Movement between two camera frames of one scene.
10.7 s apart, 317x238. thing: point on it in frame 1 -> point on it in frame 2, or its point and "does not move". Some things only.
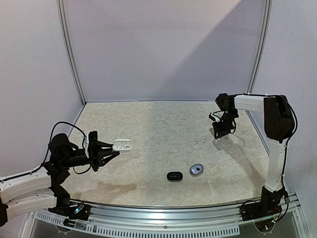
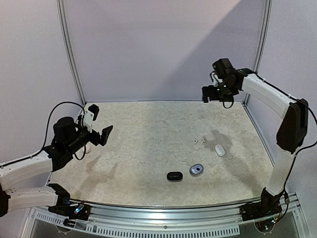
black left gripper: (93, 154) -> (103, 137)
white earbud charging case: (122, 145) -> (219, 150)
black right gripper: (221, 128) -> (209, 92)
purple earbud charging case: (196, 170) does not move
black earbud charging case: (175, 176) does not move
